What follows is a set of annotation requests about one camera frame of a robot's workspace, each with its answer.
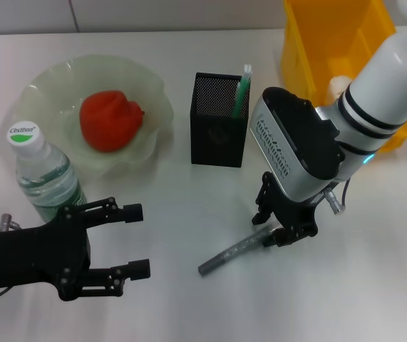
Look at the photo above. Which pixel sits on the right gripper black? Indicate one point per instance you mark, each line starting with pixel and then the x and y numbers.
pixel 296 213

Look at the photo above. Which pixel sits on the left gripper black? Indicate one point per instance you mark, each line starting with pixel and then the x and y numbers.
pixel 35 256

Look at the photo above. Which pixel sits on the grey marker pen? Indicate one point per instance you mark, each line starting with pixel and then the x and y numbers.
pixel 231 253

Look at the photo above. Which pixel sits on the clear green-label water bottle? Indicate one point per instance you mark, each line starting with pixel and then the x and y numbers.
pixel 42 171

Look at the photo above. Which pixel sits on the green utility knife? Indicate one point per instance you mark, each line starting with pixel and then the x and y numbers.
pixel 242 92

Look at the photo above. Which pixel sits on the white paper ball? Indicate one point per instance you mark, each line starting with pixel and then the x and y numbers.
pixel 336 87

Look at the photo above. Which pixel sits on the black mesh pen holder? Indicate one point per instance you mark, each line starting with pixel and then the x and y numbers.
pixel 217 139

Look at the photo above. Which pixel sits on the green glass fruit plate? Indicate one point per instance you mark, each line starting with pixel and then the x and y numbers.
pixel 153 99

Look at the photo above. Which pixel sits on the yellow plastic bin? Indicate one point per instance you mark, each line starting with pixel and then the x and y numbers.
pixel 310 42

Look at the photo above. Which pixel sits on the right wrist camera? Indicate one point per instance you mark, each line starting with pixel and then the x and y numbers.
pixel 296 135

